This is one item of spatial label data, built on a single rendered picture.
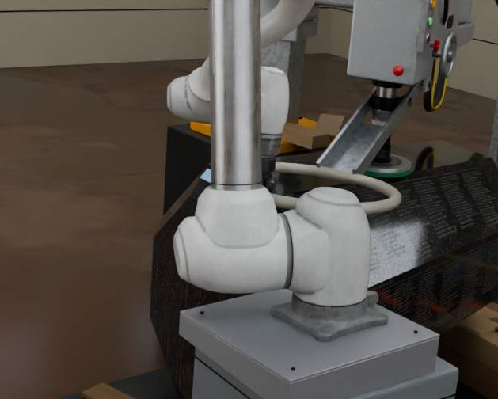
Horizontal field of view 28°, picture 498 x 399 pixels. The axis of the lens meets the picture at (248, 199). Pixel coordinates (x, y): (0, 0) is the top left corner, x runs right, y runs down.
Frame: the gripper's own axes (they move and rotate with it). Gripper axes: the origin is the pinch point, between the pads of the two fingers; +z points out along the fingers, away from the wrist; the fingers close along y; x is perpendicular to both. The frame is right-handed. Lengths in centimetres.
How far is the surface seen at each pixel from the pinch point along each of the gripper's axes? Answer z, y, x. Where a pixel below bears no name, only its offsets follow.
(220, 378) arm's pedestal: 19, -40, -26
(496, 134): 18, 337, 88
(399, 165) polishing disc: -7, 85, 8
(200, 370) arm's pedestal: 20.1, -37.4, -18.3
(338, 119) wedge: -5, 151, 75
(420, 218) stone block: 8, 84, -3
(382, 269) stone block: 19, 58, -6
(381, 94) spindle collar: -29, 81, 16
